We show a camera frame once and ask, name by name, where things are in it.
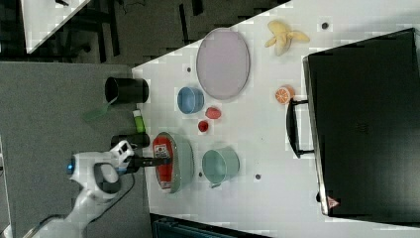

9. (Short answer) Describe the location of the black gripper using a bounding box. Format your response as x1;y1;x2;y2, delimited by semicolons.
126;155;172;174

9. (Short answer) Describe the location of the red plush ketchup bottle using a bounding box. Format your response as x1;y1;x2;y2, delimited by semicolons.
153;135;174;189

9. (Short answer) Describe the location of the green glue bottle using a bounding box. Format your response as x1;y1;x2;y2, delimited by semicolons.
133;109;146;133

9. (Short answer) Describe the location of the green plastic spatula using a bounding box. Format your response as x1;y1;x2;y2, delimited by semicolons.
82;98;117;121

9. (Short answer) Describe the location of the small black cylinder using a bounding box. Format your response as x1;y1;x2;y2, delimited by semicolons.
111;133;151;150

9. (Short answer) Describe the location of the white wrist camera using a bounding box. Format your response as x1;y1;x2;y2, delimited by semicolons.
110;140;135;164

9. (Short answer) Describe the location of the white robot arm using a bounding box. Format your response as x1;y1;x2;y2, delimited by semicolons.
24;152;172;238

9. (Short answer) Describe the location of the grey-green strainer bowl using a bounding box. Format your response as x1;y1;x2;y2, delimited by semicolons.
153;132;194;193

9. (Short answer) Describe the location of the orange slice toy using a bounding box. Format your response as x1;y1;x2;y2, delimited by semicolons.
275;85;295;104

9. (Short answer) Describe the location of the red plush strawberry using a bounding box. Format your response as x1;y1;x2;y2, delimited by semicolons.
205;107;222;120

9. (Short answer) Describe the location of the large lilac plate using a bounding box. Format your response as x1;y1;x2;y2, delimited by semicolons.
196;28;251;100

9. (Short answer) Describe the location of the white side table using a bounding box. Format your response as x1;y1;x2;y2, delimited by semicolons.
20;0;91;54

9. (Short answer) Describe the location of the teal metal cup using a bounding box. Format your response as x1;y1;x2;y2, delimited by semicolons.
202;147;240;188

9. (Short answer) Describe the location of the black oven box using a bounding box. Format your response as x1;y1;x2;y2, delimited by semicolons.
303;28;420;227

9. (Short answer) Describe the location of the blue bowl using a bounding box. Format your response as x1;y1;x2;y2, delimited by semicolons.
177;87;204;114

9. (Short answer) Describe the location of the yellow plush banana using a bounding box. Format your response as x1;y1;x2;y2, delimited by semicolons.
264;20;310;56

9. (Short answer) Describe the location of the black oven door handle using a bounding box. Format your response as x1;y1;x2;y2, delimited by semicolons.
286;99;314;158

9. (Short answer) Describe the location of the large black cylinder cup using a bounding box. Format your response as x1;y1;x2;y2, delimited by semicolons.
104;77;150;104

